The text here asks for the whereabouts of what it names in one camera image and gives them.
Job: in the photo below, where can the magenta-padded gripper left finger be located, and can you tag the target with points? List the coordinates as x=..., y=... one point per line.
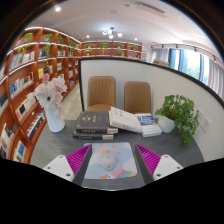
x=58, y=166

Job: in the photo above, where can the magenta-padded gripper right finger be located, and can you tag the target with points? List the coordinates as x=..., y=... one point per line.
x=168, y=166

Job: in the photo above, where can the pastel cartoon mouse pad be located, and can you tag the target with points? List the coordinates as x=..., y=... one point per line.
x=125, y=163

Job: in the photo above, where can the blue and white book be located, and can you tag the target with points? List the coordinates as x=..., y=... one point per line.
x=150, y=126

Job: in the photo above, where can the thin dark hardcover book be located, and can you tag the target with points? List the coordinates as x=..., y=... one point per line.
x=90, y=136

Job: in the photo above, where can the white ceramic vase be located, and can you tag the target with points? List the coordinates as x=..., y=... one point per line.
x=55, y=121

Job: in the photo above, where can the green plant in white pot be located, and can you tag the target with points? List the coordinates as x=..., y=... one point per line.
x=178, y=113

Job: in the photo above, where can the thick dark hardcover book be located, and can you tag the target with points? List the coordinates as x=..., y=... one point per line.
x=93, y=121

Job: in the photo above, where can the thick white book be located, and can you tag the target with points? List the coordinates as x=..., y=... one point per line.
x=125, y=120

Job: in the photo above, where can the pink and white flower bouquet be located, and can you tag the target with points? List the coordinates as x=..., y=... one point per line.
x=50, y=93

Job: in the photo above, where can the tan upholstered chair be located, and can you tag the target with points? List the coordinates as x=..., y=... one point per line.
x=137, y=96
x=101, y=91

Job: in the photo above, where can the orange wooden bookshelf unit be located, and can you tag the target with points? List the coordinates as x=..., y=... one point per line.
x=23, y=86

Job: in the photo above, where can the window with white curtains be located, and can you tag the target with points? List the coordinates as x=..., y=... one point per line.
x=193, y=65

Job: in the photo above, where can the ceiling lamp cluster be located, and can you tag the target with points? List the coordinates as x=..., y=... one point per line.
x=111, y=33

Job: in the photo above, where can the ceiling air vent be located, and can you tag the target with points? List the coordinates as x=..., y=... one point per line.
x=150, y=8

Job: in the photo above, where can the white wall socket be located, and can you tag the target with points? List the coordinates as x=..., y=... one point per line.
x=205, y=122

